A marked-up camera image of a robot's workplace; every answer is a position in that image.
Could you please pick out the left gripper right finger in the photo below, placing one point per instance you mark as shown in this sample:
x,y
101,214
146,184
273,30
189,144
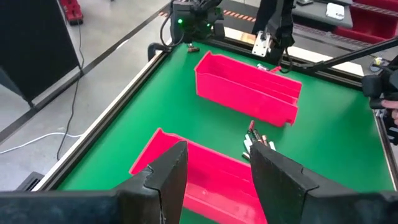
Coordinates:
x,y
280,186

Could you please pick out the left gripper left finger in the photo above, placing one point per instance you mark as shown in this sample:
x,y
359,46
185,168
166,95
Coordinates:
x,y
164,186

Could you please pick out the red plastic bin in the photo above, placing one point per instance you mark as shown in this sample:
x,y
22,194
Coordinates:
x,y
245,93
211,174

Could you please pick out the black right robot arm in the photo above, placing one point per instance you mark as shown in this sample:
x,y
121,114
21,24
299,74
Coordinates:
x,y
280,25

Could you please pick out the black clamp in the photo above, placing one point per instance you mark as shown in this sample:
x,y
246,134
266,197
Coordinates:
x,y
154,49

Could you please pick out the green table mat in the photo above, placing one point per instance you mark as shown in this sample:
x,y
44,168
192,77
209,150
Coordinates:
x,y
186,118

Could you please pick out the black remote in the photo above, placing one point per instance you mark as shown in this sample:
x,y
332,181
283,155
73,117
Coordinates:
x,y
304,2

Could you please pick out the dark grey desk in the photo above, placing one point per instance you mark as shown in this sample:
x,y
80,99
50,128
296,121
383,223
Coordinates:
x,y
317,15

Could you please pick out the red floor device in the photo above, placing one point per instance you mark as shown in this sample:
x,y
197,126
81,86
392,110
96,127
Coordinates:
x,y
72,11

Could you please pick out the black floor vent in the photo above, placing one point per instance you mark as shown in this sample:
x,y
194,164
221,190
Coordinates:
x,y
31,182

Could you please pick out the white phone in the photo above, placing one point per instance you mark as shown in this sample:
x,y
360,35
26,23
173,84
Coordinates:
x,y
335,11

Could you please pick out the person's hand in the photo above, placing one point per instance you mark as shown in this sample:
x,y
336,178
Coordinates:
x,y
392,107

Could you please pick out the black cabinet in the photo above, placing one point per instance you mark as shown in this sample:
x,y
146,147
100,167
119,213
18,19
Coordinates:
x,y
31,46

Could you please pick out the red storage bin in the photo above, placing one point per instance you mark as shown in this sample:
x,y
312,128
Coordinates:
x,y
370,21

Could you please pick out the black exterior camera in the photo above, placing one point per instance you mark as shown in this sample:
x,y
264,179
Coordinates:
x,y
373,85

